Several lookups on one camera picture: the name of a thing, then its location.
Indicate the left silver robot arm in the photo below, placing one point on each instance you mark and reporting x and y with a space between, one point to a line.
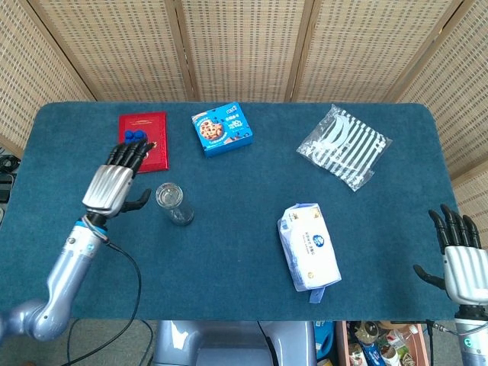
66 274

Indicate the transparent glass jar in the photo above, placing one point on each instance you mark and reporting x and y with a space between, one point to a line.
173 202

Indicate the woven folding screen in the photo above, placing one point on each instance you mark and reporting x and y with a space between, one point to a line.
244 49

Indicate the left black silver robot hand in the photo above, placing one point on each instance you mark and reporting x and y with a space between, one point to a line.
108 187

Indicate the white tissue pack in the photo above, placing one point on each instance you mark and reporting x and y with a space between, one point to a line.
309 248

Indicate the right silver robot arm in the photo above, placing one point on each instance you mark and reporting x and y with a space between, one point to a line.
474 335

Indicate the red booklet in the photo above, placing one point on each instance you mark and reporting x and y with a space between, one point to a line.
156 129

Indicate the blue table cloth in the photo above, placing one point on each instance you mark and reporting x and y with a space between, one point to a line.
236 236

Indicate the grey robot torso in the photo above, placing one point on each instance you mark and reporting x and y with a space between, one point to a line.
228 343

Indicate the pink crate with items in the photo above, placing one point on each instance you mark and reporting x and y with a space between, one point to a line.
381 345

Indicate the striped clear plastic bag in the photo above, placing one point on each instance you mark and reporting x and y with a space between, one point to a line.
343 146

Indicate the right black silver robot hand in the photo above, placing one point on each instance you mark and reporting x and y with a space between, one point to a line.
465 272

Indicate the blue plastic container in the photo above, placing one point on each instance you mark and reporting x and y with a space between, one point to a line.
324 337

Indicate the blue cookie box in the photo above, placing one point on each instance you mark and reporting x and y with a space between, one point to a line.
223 129

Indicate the blue building block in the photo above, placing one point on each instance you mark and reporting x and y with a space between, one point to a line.
135 135

